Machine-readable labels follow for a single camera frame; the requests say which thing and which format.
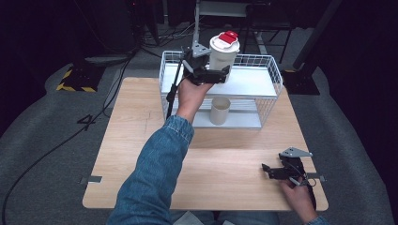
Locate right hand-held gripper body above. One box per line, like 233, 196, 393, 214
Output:
277, 146, 314, 188

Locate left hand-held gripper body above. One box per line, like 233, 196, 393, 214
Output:
181, 41, 232, 86

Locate white cup with red lid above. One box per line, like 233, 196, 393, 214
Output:
208, 30, 241, 83

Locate white wire shelf rack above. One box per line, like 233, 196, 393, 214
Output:
159, 50, 284, 130

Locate cream paper cup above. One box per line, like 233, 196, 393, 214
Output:
208, 96, 232, 127

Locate person's right hand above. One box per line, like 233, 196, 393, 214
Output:
279, 176, 317, 223

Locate person's left hand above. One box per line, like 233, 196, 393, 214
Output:
176, 77, 214, 124

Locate grey metal stand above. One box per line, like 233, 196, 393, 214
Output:
191, 0, 253, 54

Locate person's legs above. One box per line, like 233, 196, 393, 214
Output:
170, 210, 280, 225

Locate black stand with base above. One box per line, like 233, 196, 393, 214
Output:
281, 0, 344, 97

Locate black yellow striped floor plate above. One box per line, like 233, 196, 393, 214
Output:
55, 64, 107, 94

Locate metal table bracket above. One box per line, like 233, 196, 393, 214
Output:
78, 174, 103, 186
305, 172, 327, 183

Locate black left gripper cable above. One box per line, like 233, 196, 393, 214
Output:
164, 59, 185, 121

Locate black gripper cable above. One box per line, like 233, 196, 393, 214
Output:
304, 177, 317, 211
164, 59, 185, 121

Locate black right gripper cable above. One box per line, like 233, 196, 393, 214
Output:
304, 177, 317, 211

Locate bundle of floor cables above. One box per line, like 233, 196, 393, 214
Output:
139, 20, 196, 53

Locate black floor cable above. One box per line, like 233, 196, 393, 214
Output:
0, 52, 135, 225

